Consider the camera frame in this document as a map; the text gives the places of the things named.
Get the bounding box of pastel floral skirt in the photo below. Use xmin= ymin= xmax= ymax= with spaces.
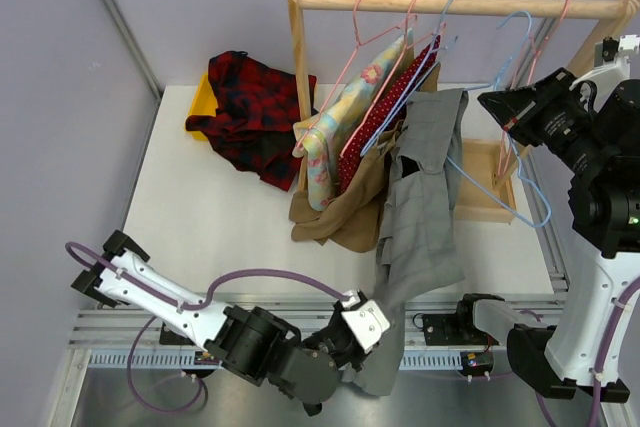
xmin=293 ymin=30 xmax=414 ymax=211

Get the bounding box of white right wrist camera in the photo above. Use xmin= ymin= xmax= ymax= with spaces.
xmin=571 ymin=35 xmax=639 ymax=96

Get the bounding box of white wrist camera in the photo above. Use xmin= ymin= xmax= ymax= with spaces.
xmin=339 ymin=290 xmax=391 ymax=354
xmin=571 ymin=35 xmax=639 ymax=96

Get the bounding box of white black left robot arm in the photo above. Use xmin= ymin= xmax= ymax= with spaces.
xmin=65 ymin=230 xmax=391 ymax=417

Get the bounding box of tan brown skirt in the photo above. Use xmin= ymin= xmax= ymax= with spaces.
xmin=289 ymin=66 xmax=441 ymax=254

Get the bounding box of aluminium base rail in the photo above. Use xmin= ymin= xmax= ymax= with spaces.
xmin=68 ymin=294 xmax=486 ymax=370

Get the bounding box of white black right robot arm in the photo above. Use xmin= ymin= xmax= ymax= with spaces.
xmin=453 ymin=68 xmax=639 ymax=404

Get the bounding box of red black plaid skirt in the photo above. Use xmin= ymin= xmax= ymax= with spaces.
xmin=185 ymin=51 xmax=301 ymax=192

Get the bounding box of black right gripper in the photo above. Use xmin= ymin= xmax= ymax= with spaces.
xmin=482 ymin=67 xmax=613 ymax=175

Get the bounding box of wooden clothes rack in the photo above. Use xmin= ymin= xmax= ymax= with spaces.
xmin=287 ymin=0 xmax=639 ymax=223

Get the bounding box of red white polka-dot skirt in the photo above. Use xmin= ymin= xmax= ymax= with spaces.
xmin=338 ymin=45 xmax=437 ymax=195

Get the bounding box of grey skirt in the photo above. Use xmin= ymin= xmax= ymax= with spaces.
xmin=343 ymin=89 xmax=468 ymax=397

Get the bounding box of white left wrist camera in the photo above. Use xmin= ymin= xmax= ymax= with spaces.
xmin=339 ymin=290 xmax=391 ymax=354

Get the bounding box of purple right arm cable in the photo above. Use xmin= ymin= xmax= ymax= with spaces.
xmin=519 ymin=276 xmax=640 ymax=427

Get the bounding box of pink wire hanger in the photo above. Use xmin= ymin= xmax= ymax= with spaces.
xmin=494 ymin=0 xmax=571 ymax=182
xmin=339 ymin=0 xmax=444 ymax=158
xmin=292 ymin=0 xmax=417 ymax=157

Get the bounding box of yellow plastic tray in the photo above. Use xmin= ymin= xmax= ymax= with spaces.
xmin=187 ymin=72 xmax=218 ymax=117

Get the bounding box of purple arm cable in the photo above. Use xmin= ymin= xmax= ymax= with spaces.
xmin=519 ymin=276 xmax=640 ymax=427
xmin=64 ymin=242 xmax=361 ymax=421

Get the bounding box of blue wire hanger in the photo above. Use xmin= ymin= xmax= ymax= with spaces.
xmin=359 ymin=0 xmax=460 ymax=158
xmin=446 ymin=10 xmax=552 ymax=229

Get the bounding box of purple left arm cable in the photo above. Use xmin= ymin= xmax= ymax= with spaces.
xmin=64 ymin=242 xmax=361 ymax=421

